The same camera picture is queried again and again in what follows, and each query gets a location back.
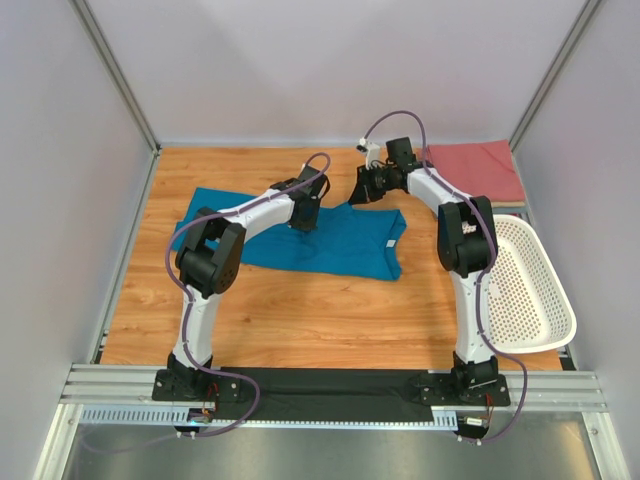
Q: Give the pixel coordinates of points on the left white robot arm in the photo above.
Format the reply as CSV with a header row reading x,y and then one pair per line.
x,y
206,265

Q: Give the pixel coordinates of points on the grey slotted cable duct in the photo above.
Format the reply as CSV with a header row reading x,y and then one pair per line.
x,y
440,420

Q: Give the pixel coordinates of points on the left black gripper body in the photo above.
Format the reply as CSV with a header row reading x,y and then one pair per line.
x,y
304,218

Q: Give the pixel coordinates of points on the left aluminium frame post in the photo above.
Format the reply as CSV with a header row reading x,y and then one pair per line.
x,y
100,43

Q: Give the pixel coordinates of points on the folded red t shirt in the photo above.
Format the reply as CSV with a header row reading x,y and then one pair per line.
x,y
485,168

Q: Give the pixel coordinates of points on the aluminium frame post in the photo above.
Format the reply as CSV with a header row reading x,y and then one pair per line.
x,y
100,43
572,39

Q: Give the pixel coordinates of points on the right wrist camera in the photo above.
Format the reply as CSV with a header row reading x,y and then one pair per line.
x,y
371,151

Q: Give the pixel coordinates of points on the blue t shirt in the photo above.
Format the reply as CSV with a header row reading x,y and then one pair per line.
x,y
346,241

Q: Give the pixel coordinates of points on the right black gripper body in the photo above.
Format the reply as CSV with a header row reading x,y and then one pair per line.
x,y
367,183

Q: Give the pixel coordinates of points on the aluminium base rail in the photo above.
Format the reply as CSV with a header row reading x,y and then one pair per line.
x,y
542,391

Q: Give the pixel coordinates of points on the right aluminium frame post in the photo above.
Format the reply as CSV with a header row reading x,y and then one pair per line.
x,y
572,39

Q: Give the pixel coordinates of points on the white perforated basket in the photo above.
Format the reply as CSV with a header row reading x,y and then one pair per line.
x,y
528,307

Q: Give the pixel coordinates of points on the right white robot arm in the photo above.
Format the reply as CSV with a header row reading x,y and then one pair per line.
x,y
466,248

